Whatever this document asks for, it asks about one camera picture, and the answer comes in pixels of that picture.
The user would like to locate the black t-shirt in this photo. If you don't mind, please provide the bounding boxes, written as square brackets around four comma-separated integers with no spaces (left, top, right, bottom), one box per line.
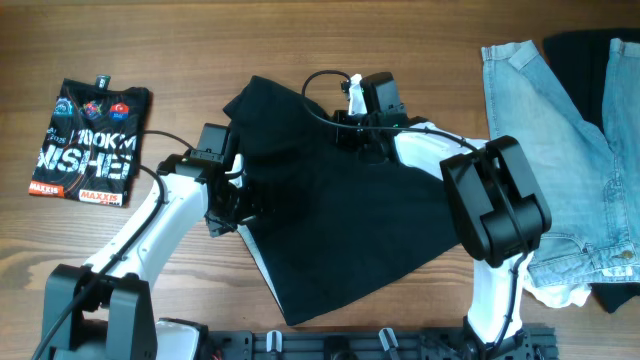
[224,76,458,326]

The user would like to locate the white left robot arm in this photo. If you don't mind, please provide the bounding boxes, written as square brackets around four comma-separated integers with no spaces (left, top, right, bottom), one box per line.
[33,124,255,359]

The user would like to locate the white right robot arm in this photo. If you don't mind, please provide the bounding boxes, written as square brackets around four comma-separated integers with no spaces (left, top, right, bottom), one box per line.
[332,72,551,359]

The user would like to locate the folded black printed jersey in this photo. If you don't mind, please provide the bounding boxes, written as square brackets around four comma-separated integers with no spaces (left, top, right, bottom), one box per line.
[28,76,151,207]

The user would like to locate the black garment in pile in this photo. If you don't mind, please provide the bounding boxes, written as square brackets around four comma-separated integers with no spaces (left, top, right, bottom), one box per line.
[543,28,639,132]

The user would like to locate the light blue denim jeans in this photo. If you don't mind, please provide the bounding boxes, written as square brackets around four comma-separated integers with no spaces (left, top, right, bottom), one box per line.
[481,38,639,288]

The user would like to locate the white garment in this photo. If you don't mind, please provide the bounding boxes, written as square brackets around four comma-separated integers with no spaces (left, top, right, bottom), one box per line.
[524,275,591,309]

